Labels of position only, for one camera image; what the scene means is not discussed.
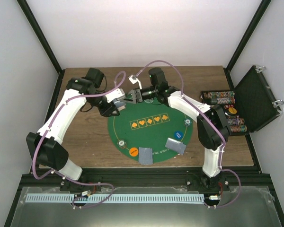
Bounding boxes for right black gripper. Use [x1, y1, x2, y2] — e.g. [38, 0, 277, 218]
[120, 86, 158, 105]

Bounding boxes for blue playing card deck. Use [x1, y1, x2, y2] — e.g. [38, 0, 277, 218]
[113, 99, 126, 111]

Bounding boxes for stack of poker chips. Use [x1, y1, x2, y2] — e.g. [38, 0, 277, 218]
[117, 140, 126, 149]

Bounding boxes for orange big blind button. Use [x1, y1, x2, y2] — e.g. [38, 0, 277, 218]
[129, 147, 139, 157]

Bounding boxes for dealt cards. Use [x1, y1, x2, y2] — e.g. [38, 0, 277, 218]
[165, 138, 186, 155]
[138, 147, 153, 165]

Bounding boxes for blue small blind button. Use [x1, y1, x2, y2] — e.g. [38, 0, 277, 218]
[174, 131, 184, 140]

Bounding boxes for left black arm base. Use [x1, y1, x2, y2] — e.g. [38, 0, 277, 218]
[58, 177, 102, 192]

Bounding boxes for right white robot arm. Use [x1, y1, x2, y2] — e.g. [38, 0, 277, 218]
[128, 67, 231, 191]

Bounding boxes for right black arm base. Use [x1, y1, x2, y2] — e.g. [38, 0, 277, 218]
[186, 174, 230, 192]

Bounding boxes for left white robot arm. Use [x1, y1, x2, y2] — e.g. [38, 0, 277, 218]
[26, 69, 125, 191]

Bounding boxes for round green poker mat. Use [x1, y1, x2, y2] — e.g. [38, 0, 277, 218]
[107, 99, 193, 163]

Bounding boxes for top chip row in case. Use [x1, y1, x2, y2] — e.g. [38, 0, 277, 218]
[203, 91, 235, 99]

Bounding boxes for chip row in case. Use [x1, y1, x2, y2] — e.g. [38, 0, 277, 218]
[227, 118, 245, 126]
[230, 125, 247, 133]
[203, 91, 235, 99]
[209, 97, 235, 105]

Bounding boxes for bottom chip row in case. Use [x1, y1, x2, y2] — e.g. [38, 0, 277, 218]
[230, 125, 247, 133]

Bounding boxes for black poker set case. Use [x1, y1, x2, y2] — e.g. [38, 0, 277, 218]
[201, 65, 284, 136]

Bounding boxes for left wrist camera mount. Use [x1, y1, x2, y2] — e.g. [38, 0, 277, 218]
[105, 88, 126, 103]

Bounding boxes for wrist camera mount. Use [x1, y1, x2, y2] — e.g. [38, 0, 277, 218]
[128, 75, 142, 89]
[105, 88, 126, 103]

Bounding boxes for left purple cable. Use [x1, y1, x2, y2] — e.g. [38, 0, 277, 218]
[32, 70, 126, 210]

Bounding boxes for purple cable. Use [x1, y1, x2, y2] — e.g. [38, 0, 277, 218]
[32, 70, 126, 210]
[134, 60, 241, 209]

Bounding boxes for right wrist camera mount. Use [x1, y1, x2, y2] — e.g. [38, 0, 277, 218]
[128, 75, 142, 89]

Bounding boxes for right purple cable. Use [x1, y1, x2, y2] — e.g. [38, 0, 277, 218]
[134, 60, 241, 209]

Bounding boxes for black aluminium frame rail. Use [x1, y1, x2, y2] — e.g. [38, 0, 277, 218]
[21, 166, 270, 187]

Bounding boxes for light blue slotted cable duct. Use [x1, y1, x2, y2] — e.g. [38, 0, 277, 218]
[25, 193, 204, 204]

